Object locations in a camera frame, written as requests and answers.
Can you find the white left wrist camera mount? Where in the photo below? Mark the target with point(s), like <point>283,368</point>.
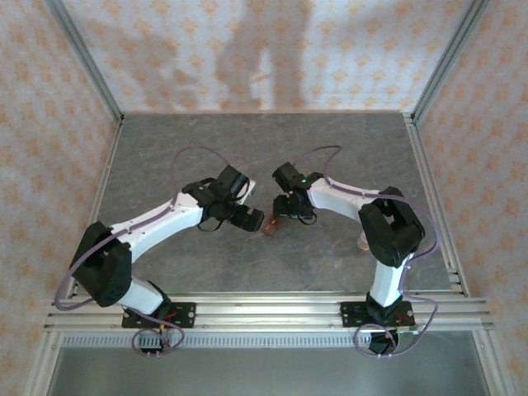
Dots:
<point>252,187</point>

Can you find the aluminium base rail beam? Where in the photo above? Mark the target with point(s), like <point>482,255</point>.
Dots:
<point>268,313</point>

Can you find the small green circuit board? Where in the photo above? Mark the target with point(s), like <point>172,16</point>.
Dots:
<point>408,331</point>

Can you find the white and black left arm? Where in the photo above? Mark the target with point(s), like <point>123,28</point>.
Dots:
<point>156,222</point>

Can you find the aluminium side rail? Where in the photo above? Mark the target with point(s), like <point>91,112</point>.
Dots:
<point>425,165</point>
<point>108,165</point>

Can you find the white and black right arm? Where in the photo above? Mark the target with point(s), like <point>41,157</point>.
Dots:
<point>342,202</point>

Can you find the aluminium frame post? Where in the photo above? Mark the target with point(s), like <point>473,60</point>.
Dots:
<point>446,62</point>
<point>88,62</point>

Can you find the aluminium frame leg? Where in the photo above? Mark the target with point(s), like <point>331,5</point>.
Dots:
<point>491,363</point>
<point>43,363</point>

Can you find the white pill bottle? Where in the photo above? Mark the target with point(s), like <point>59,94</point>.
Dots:
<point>364,244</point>

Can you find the grey metal panel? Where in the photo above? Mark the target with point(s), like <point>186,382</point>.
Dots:
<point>268,375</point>

